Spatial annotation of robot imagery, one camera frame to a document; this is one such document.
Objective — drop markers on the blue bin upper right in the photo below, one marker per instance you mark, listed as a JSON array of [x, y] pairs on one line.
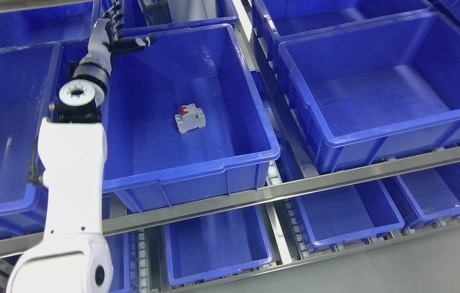
[[277, 21]]

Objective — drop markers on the blue bin with breaker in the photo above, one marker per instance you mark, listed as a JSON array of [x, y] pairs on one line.
[[150, 164]]

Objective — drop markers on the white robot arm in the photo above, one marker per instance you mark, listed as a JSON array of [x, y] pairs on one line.
[[73, 256]]

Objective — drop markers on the blue bin lower left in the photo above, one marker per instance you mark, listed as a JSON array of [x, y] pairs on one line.
[[124, 254]]

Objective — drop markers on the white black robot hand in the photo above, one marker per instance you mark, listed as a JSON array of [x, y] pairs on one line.
[[106, 40]]

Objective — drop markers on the blue bin upper middle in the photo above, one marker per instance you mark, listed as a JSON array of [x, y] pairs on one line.
[[142, 16]]

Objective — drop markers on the blue bin upper left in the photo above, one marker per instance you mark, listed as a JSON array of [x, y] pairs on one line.
[[52, 24]]

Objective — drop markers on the blue bin lower middle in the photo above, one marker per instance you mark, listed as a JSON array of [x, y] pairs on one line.
[[216, 245]]

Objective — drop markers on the grey red circuit breaker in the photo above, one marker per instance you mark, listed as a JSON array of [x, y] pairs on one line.
[[190, 117]]

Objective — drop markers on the blue bin far lower right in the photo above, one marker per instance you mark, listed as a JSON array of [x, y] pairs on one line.
[[427, 195]]

